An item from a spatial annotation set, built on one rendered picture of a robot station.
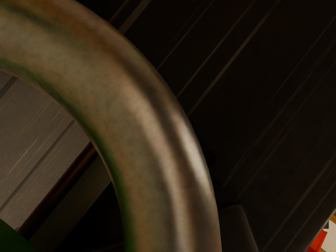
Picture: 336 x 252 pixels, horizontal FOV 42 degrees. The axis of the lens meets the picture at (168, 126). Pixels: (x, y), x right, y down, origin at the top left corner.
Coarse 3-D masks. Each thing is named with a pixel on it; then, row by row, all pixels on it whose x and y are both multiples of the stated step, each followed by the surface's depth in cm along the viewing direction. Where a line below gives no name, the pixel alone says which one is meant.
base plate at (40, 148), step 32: (0, 96) 52; (32, 96) 58; (0, 128) 56; (32, 128) 63; (64, 128) 71; (0, 160) 61; (32, 160) 68; (64, 160) 78; (0, 192) 66; (32, 192) 76
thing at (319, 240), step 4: (332, 216) 399; (332, 220) 401; (320, 232) 376; (324, 232) 378; (320, 236) 372; (324, 236) 374; (316, 240) 367; (320, 240) 369; (312, 244) 361; (316, 244) 363; (320, 244) 364; (308, 248) 359; (312, 248) 358; (316, 248) 359; (320, 248) 423
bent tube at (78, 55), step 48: (0, 0) 12; (48, 0) 13; (0, 48) 13; (48, 48) 12; (96, 48) 13; (48, 96) 14; (96, 96) 12; (144, 96) 13; (96, 144) 13; (144, 144) 12; (192, 144) 13; (144, 192) 12; (192, 192) 13; (144, 240) 12; (192, 240) 12
